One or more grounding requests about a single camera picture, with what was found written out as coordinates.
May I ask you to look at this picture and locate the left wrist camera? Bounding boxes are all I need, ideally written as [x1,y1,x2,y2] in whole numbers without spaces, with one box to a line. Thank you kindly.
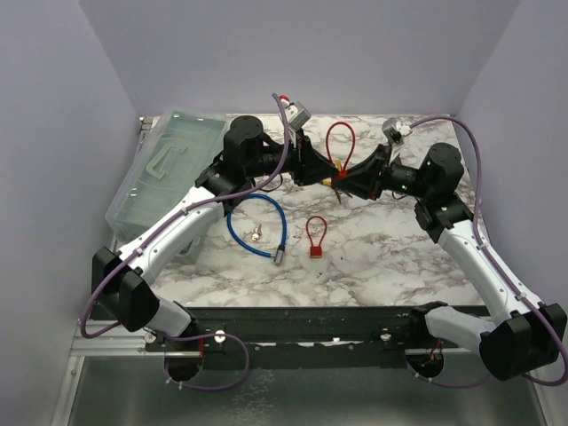
[285,102,312,131]

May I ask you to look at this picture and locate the yellow handled pliers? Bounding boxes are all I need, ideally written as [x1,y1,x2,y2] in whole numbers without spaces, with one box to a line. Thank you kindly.
[319,160,351,205]

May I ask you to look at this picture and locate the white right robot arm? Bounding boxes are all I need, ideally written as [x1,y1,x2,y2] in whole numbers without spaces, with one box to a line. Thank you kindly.
[332,143,567,381]

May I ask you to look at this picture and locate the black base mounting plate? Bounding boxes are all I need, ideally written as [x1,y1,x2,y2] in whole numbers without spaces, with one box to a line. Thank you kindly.
[146,306,436,369]

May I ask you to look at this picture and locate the red cable lock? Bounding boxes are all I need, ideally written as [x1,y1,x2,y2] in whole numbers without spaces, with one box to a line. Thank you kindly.
[325,121,357,180]
[304,215,328,258]

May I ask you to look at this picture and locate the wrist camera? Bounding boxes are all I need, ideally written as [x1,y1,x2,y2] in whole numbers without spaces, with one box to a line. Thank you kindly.
[285,102,312,131]
[382,117,412,146]

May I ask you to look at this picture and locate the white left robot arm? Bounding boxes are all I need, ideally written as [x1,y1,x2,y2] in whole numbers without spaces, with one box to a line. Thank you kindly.
[88,115,338,351]

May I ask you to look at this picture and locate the small silver key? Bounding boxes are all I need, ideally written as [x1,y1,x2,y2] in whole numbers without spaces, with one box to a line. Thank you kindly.
[251,224,262,241]

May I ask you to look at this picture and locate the clear plastic storage box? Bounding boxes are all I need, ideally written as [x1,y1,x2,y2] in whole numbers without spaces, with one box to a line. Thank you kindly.
[106,110,229,244]

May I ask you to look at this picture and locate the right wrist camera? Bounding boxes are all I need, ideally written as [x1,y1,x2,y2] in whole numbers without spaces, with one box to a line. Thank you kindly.
[382,117,412,146]

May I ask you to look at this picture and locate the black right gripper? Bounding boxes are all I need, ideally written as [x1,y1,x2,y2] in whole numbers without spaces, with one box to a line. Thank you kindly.
[333,144,432,201]

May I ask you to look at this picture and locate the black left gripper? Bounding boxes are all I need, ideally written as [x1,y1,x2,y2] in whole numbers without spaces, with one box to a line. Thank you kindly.
[247,128,340,187]

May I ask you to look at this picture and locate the blue cable lock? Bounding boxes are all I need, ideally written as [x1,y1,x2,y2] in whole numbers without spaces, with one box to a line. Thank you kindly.
[226,193,288,267]

